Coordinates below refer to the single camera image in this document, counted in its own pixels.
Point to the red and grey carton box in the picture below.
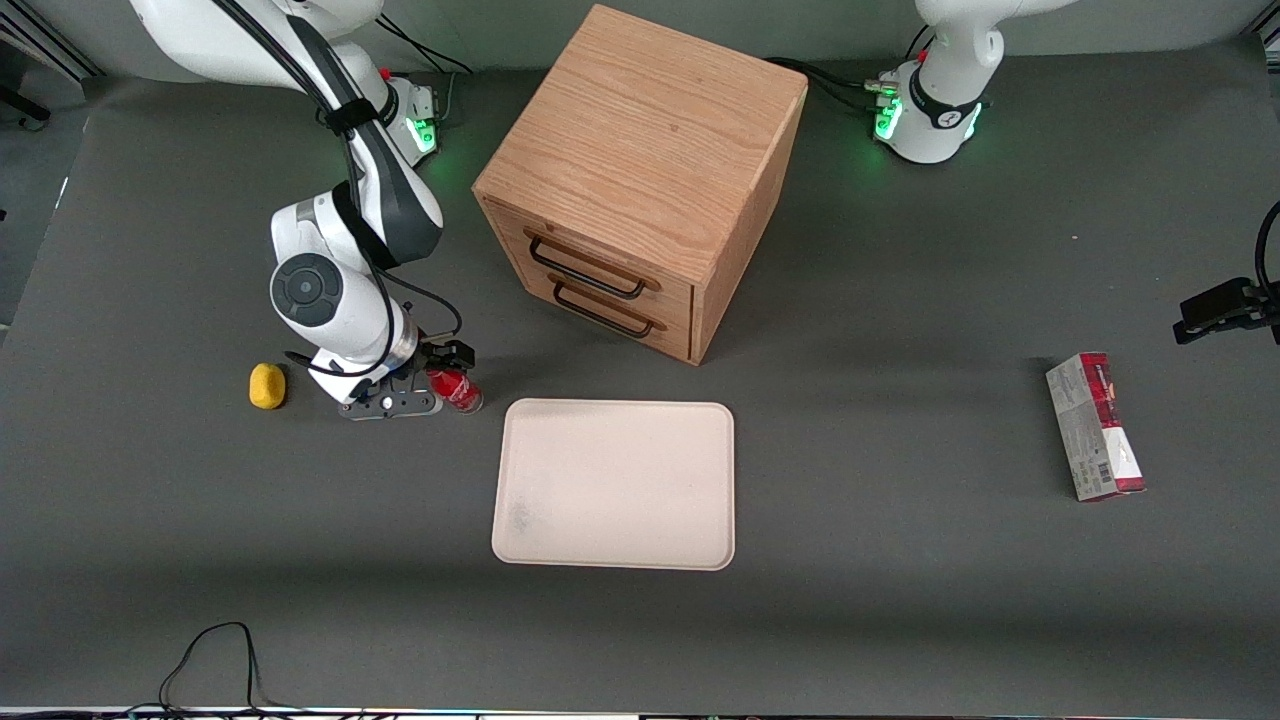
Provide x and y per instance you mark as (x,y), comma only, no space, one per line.
(1095,430)

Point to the black frame rail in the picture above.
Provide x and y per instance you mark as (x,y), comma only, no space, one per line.
(1268,38)
(60,50)

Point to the wooden drawer front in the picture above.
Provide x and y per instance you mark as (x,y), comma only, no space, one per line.
(675,340)
(680,300)

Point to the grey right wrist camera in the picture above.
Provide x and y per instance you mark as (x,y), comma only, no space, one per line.
(390,405)

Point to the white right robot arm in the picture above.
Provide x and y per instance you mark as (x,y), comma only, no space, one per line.
(345,325)

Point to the wooden two-drawer cabinet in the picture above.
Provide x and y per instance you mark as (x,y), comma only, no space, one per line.
(650,130)

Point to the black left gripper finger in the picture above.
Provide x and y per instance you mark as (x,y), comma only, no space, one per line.
(1215,310)
(1268,312)

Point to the black stand foot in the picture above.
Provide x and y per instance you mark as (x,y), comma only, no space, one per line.
(20,108)

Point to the beige rectangular tray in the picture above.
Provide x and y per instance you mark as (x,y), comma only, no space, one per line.
(615,485)

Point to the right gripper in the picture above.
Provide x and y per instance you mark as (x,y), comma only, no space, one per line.
(436,355)

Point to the yellow lemon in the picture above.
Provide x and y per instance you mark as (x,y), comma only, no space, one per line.
(267,387)

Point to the dark grey table mat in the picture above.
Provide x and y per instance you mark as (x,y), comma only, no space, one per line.
(900,620)

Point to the small red coke bottle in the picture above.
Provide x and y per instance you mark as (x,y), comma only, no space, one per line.
(462,392)

